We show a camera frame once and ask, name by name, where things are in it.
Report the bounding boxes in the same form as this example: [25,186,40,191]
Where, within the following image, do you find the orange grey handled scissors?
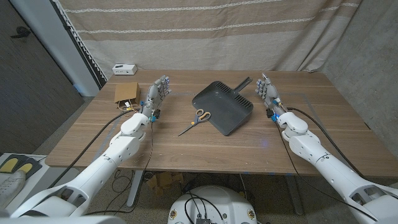
[177,108,211,137]

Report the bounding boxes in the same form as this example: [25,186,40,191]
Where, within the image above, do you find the black plastic dustpan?
[192,77,254,136]

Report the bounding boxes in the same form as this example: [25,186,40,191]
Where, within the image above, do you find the brown cardboard scraps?
[146,172,185,197]

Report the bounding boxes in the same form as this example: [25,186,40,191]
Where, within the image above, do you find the black pedal with yellow pad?
[0,154,24,174]
[12,158,43,183]

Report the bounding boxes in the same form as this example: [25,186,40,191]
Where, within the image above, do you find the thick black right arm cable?
[286,107,364,178]

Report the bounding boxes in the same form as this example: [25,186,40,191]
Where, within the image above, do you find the grey table leg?
[284,175,305,216]

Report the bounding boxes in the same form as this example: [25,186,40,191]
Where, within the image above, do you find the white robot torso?
[167,185,258,224]

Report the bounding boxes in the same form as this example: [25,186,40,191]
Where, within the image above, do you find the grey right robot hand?
[254,73,287,116]

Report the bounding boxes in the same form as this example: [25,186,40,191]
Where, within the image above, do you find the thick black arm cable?
[286,107,364,178]
[48,109,137,189]

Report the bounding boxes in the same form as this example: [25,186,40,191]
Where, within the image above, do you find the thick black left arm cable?
[48,109,137,189]

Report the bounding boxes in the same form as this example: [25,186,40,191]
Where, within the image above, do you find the black strip with white trim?
[51,0,108,90]

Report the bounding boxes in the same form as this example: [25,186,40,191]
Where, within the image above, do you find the black torso cables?
[184,192,224,224]

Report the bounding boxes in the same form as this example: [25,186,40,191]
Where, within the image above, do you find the grey floor mat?
[0,152,78,215]

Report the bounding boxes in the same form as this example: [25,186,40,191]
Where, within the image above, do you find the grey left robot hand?
[140,75,173,118]

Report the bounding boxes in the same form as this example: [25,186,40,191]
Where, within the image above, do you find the brown paper bag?
[114,82,141,111]

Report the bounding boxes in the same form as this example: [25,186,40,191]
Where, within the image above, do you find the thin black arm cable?
[275,121,379,222]
[85,121,155,216]

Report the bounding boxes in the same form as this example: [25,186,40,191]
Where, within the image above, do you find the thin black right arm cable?
[275,121,379,222]

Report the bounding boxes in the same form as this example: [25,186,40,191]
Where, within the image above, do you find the white power strip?
[112,63,138,76]

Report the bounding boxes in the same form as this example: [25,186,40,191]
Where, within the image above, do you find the white sneaker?
[0,170,27,208]

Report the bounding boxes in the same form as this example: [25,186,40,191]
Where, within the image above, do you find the white table leg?
[126,170,144,208]

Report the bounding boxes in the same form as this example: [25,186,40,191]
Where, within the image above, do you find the beige striped curtain backdrop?
[57,0,363,73]

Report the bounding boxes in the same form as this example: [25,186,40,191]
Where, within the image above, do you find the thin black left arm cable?
[85,121,155,216]

